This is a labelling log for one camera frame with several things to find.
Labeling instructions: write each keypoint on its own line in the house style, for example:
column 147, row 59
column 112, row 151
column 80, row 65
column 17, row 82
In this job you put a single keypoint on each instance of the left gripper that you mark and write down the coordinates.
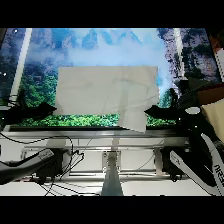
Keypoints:
column 45, row 109

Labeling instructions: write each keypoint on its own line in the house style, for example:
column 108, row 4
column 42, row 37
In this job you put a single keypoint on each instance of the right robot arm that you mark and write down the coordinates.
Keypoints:
column 196, row 166

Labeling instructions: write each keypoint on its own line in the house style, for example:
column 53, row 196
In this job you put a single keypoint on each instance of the brown garment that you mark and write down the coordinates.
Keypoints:
column 211, row 95

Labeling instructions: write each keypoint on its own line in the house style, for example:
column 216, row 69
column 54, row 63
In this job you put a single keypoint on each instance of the silver frame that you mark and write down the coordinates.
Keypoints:
column 111, row 173

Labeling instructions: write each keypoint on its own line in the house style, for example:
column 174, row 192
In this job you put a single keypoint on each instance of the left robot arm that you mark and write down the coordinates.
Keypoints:
column 20, row 165

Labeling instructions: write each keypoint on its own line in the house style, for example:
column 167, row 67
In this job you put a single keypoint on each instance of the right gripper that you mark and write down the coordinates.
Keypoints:
column 156, row 112

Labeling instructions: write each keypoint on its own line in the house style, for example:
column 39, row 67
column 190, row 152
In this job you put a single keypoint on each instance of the cream garment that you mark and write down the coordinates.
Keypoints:
column 216, row 120

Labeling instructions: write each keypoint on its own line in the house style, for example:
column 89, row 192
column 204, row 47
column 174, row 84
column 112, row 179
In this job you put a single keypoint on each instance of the beige garment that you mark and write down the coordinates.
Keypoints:
column 106, row 93

